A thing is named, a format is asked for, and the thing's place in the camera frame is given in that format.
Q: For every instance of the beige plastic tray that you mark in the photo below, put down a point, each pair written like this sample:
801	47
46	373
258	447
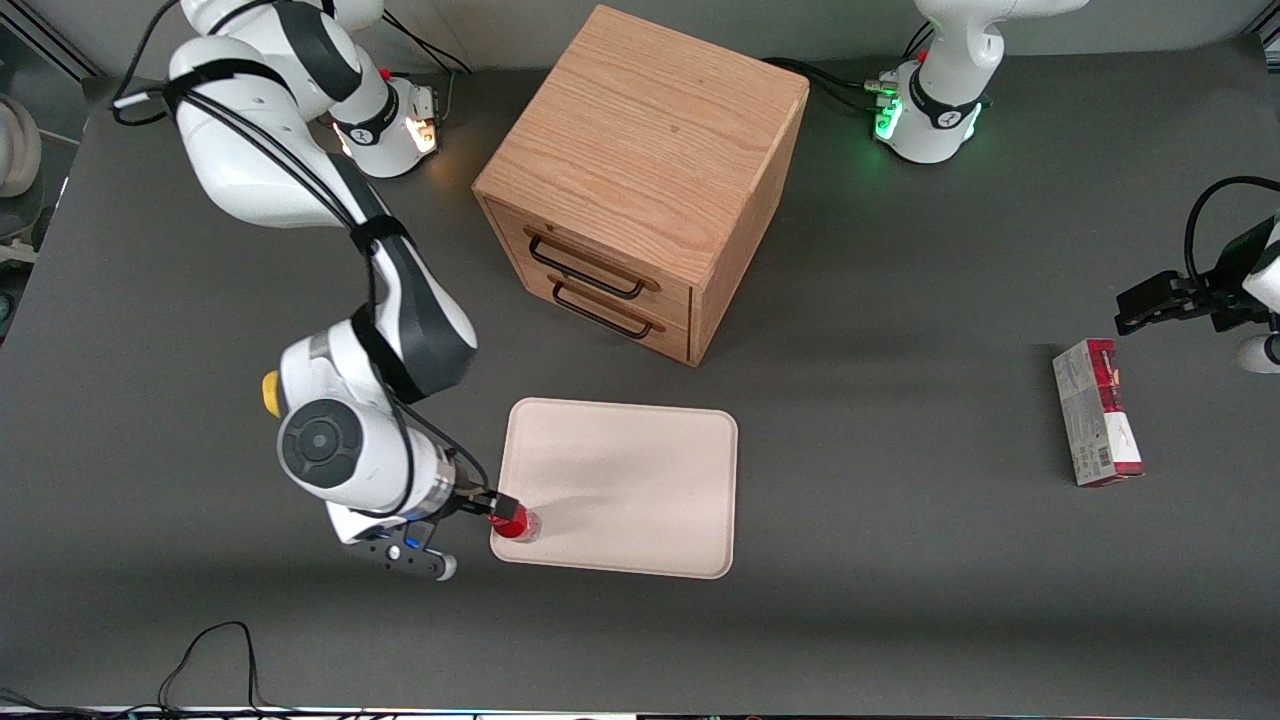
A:
630	480

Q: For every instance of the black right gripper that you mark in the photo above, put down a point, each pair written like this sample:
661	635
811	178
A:
474	503

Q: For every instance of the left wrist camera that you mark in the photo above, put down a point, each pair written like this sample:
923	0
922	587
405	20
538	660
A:
1260	354

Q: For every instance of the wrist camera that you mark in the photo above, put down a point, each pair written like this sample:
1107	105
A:
1260	354
400	552

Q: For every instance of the red coke bottle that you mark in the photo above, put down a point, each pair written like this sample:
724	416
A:
516	526

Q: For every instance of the white round object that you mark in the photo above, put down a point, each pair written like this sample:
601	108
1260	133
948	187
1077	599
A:
18	145

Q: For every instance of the red and grey carton box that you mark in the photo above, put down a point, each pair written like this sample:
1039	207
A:
1095	415

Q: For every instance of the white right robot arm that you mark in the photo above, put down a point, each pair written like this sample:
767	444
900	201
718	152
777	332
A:
250	170

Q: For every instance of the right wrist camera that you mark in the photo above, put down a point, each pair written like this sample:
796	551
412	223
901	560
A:
400	552

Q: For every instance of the aluminium frame rail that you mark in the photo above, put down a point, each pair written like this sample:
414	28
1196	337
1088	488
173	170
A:
50	40

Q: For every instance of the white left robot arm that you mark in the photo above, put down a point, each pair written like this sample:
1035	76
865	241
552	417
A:
950	60

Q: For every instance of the yellow lemon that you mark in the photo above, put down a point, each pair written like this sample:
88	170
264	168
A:
270	395

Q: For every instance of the wooden drawer cabinet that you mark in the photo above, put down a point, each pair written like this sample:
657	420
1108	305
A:
650	130

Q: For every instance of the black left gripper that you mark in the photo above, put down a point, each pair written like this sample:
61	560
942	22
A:
1216	291

